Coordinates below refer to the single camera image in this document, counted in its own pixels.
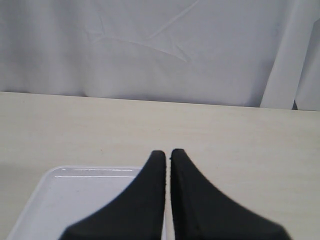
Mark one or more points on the white backdrop curtain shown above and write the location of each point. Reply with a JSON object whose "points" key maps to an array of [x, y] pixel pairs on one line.
{"points": [[252, 53]]}

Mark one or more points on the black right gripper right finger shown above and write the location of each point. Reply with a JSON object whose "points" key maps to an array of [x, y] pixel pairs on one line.
{"points": [[201, 211]]}

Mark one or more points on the white rectangular tray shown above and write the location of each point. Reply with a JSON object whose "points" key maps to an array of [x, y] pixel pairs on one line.
{"points": [[67, 194]]}

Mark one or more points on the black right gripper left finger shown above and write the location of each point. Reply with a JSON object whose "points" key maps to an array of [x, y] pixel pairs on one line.
{"points": [[137, 213]]}

